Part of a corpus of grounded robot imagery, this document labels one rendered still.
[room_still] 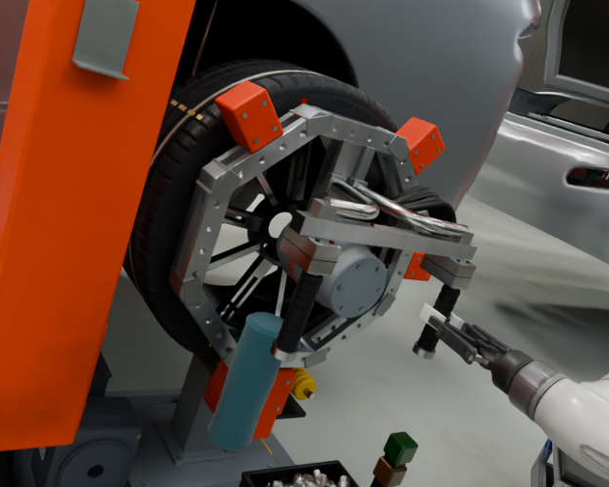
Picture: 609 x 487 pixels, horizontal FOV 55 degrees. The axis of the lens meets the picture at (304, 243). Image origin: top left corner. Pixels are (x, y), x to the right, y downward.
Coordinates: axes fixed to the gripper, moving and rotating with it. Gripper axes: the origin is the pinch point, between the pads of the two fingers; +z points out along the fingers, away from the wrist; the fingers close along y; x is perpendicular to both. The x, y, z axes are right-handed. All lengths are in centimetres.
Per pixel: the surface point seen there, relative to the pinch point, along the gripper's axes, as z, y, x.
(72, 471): 25, -52, -50
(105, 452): 25, -47, -47
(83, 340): 10, -63, -12
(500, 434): 49, 145, -83
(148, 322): 139, 11, -83
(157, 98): 10, -62, 25
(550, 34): 230, 301, 118
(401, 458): -14.4, -13.6, -19.4
